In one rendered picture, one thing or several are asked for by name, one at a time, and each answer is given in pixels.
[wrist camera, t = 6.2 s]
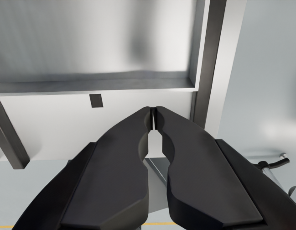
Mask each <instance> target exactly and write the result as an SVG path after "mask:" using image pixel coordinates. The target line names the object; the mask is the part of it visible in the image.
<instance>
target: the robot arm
mask: <svg viewBox="0 0 296 230"><path fill-rule="evenodd" d="M153 117H154V124H155V130H158V132H159V133H160V134H161V135H162V153H163V154H164V155H165V156H166V158H167V159H168V160H169V162H170V165H169V167H168V173H167V192H166V195H167V201H168V208H169V215H170V218H171V219H172V221H173V222H174V223H176V224H177V225H179V226H181V227H182V228H184V229H186V230H296V203H295V202H294V200H293V199H292V198H291V197H290V196H289V195H288V194H287V193H286V192H285V191H283V190H282V189H281V188H280V187H279V186H278V185H277V184H276V183H275V182H273V181H272V180H271V179H270V178H269V177H267V176H266V175H265V174H264V173H263V172H261V171H260V170H259V169H258V168H257V167H256V166H254V165H253V164H252V163H251V162H249V161H248V160H247V159H246V158H245V157H243V156H242V155H241V154H240V153H238V152H237V151H236V150H235V149H233V148H232V147H231V146H230V145H229V144H228V143H227V142H225V141H224V140H223V139H215V138H214V137H213V136H211V135H210V134H209V133H208V132H206V131H205V130H204V129H203V128H201V127H200V126H198V125H197V124H195V123H194V122H192V121H190V120H188V119H186V118H185V117H183V116H181V115H179V114H177V113H175V112H173V111H171V110H169V109H167V108H165V107H163V106H156V107H149V106H146V107H143V108H141V109H140V110H138V111H137V112H135V113H133V114H132V115H130V116H128V117H127V118H125V119H123V120H122V121H120V122H119V123H117V124H116V125H114V126H113V127H111V128H110V129H109V130H108V131H106V132H105V133H104V134H103V135H102V136H101V137H100V138H99V139H98V140H97V141H96V142H90V143H89V144H88V145H87V146H86V147H85V148H84V149H83V150H82V151H81V152H80V153H79V154H78V155H77V156H76V157H75V158H74V159H73V160H72V161H71V162H69V163H68V164H67V165H66V166H65V167H64V168H63V169H62V170H61V171H60V172H59V173H58V174H57V175H56V176H55V177H54V178H53V179H52V180H51V181H50V182H49V183H48V184H47V185H46V186H45V187H44V188H43V189H42V190H41V192H40V193H39V194H38V195H37V196H36V197H35V198H34V199H33V201H32V202H31V203H30V204H29V205H28V207H27V208H26V210H25V211H24V212H23V214H22V215H21V216H20V218H19V219H18V221H17V222H16V224H15V225H14V227H13V228H12V230H141V226H142V225H143V224H144V223H145V222H146V220H147V218H148V210H149V185H148V169H147V167H146V166H145V164H144V163H143V160H144V158H145V157H146V156H147V154H148V134H149V133H150V131H151V130H153Z"/></svg>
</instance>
